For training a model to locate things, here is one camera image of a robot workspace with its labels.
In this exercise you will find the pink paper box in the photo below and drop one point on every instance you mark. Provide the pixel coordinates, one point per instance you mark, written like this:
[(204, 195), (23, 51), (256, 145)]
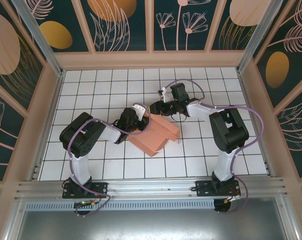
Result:
[(150, 140)]

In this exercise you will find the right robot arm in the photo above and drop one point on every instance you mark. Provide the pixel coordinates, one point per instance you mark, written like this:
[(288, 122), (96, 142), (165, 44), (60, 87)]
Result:
[(226, 165)]

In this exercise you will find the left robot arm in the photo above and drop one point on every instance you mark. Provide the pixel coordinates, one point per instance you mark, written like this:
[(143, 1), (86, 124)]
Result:
[(80, 167)]

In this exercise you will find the grey metal sheet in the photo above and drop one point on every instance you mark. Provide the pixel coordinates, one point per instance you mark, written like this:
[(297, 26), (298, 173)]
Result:
[(150, 225)]

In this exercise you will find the aluminium mounting rail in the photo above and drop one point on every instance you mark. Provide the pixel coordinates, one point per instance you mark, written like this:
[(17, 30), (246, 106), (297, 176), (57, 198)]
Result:
[(150, 186)]

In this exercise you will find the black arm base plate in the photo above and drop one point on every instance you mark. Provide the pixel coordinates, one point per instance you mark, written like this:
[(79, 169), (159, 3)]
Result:
[(202, 188), (102, 190)]

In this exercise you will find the aluminium corner post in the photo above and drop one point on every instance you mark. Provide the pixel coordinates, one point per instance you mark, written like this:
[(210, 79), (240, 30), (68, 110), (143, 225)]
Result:
[(44, 42), (253, 37)]

